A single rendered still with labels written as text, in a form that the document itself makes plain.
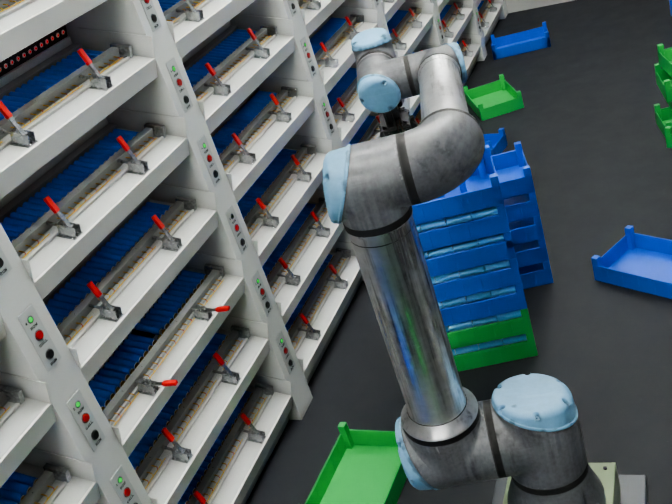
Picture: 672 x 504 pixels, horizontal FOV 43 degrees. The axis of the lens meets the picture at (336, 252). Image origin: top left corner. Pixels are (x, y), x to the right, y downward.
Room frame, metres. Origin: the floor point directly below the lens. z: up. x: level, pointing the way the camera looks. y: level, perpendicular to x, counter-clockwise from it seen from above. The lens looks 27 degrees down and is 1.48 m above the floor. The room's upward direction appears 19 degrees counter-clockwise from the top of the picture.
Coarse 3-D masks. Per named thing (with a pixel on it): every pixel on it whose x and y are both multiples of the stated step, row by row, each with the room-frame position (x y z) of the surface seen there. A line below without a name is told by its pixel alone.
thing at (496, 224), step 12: (492, 216) 1.89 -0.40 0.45; (504, 216) 1.88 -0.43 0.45; (444, 228) 1.91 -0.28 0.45; (456, 228) 1.91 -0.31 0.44; (468, 228) 1.90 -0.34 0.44; (480, 228) 1.90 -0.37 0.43; (492, 228) 1.89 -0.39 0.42; (504, 228) 1.88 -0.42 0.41; (420, 240) 1.93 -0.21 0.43; (432, 240) 1.92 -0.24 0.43; (444, 240) 1.92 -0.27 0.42; (456, 240) 1.91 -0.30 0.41; (468, 240) 1.90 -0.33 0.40
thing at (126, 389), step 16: (208, 288) 1.89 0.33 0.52; (192, 304) 1.82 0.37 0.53; (176, 320) 1.76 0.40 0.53; (192, 320) 1.78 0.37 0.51; (160, 352) 1.67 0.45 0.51; (144, 368) 1.61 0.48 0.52; (128, 384) 1.56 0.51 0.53; (112, 400) 1.52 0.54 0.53; (128, 400) 1.53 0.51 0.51; (112, 416) 1.49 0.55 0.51
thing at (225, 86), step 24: (240, 24) 2.64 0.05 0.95; (264, 24) 2.60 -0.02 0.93; (288, 24) 2.56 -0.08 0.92; (216, 48) 2.46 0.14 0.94; (240, 48) 2.43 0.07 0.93; (264, 48) 2.42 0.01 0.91; (288, 48) 2.52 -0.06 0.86; (192, 72) 2.29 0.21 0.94; (216, 72) 2.27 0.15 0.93; (240, 72) 2.31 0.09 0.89; (264, 72) 2.36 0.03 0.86; (216, 96) 2.17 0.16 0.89; (240, 96) 2.22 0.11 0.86; (216, 120) 2.09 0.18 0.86
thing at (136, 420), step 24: (192, 264) 2.01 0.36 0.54; (216, 264) 1.97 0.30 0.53; (240, 264) 1.94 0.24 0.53; (216, 288) 1.91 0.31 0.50; (240, 288) 1.93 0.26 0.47; (216, 312) 1.81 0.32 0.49; (192, 336) 1.73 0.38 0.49; (168, 360) 1.66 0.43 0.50; (192, 360) 1.69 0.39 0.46; (144, 408) 1.51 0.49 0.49; (120, 432) 1.45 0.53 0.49; (144, 432) 1.49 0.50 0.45
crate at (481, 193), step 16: (496, 176) 1.88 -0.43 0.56; (448, 192) 2.04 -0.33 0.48; (480, 192) 1.89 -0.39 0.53; (496, 192) 1.88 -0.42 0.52; (416, 208) 1.92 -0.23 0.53; (432, 208) 1.92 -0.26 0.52; (448, 208) 1.91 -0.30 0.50; (464, 208) 1.90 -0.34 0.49; (480, 208) 1.89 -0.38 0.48; (416, 224) 1.93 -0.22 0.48
